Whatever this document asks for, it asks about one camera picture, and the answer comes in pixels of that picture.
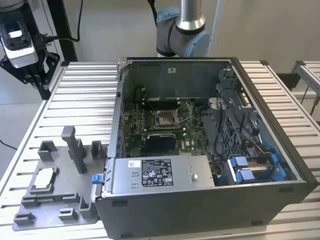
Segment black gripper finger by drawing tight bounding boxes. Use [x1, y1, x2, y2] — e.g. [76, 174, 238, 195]
[0, 58, 38, 86]
[37, 50, 61, 101]

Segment silver square CPU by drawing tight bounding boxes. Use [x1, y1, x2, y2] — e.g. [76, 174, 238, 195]
[33, 168, 55, 191]

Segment black expansion slot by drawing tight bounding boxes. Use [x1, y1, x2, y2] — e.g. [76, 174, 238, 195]
[143, 126, 186, 134]

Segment CPU socket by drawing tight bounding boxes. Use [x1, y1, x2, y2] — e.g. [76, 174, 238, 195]
[154, 109, 180, 130]

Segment grey plastic parts rack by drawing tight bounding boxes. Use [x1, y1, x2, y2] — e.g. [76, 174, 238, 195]
[11, 125, 109, 231]

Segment blue plastic case latch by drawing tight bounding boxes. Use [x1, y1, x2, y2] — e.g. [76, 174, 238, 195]
[91, 174, 104, 186]

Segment RAM slots with white clips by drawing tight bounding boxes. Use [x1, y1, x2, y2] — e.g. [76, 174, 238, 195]
[140, 86, 181, 111]

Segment small black graphics card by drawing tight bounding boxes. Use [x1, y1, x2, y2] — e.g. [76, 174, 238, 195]
[146, 133, 176, 153]

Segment black power supply label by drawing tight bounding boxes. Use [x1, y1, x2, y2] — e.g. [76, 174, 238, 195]
[141, 157, 174, 187]

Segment thin metal locking lever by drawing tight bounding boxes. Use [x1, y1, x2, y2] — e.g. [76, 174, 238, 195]
[178, 115, 194, 125]

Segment green motherboard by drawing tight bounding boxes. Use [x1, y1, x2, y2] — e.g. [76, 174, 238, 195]
[122, 98, 216, 160]

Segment silver power supply unit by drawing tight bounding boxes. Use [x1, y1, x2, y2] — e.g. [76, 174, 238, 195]
[111, 155, 216, 195]

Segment black open PC case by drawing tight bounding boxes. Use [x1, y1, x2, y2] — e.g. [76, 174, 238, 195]
[94, 56, 320, 240]

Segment blue grey drive cage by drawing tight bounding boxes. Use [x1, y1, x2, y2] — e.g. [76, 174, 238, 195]
[202, 68, 254, 161]

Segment hard disk in blue carrier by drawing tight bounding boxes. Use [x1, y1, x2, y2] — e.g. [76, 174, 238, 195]
[228, 154, 278, 169]
[236, 166, 287, 185]

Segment aluminium side table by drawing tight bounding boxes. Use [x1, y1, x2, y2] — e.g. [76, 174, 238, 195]
[291, 59, 320, 101]

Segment black frame post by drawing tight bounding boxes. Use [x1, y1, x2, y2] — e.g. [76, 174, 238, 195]
[55, 0, 79, 66]

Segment black camera cable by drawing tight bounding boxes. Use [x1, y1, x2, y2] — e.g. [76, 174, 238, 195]
[43, 0, 84, 44]

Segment black cable on floor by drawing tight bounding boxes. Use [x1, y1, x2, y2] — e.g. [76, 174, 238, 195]
[0, 139, 17, 151]

